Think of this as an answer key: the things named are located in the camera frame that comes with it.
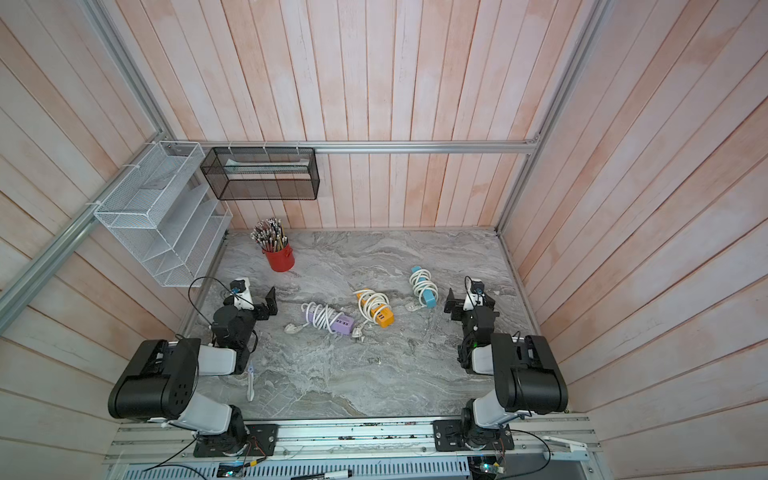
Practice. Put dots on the black marker pen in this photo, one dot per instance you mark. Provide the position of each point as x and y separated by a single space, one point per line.
324 475

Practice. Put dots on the red pencil cup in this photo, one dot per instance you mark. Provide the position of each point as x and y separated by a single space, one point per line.
282 260

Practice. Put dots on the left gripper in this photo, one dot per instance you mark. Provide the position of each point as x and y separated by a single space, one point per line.
260 306

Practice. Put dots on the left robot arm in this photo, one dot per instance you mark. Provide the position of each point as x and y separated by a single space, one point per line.
159 384

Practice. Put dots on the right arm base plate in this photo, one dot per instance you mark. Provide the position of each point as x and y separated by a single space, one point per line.
455 435

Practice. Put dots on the black mesh basket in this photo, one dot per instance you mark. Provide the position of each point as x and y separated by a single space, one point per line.
262 173

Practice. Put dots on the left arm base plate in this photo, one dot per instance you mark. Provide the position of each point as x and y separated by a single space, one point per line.
257 439

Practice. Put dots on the white wire mesh shelf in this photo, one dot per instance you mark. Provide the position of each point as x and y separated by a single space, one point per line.
172 228

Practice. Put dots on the bundle of pencils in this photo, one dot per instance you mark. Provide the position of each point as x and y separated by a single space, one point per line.
269 235

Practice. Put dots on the horizontal aluminium wall rail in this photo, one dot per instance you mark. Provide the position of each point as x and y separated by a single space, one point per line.
387 147

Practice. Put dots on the teal power strip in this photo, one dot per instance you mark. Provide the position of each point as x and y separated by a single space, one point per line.
423 287

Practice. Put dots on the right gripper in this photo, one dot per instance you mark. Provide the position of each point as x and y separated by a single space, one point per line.
469 311

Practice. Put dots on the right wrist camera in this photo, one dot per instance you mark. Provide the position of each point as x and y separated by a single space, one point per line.
475 293

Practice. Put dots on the purple power strip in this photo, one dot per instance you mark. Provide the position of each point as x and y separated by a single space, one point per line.
325 317

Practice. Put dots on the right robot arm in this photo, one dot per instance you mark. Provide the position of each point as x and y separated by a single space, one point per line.
527 379

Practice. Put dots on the orange power strip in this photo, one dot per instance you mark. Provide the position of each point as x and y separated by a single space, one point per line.
375 307

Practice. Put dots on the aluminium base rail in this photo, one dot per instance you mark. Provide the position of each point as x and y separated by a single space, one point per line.
557 446

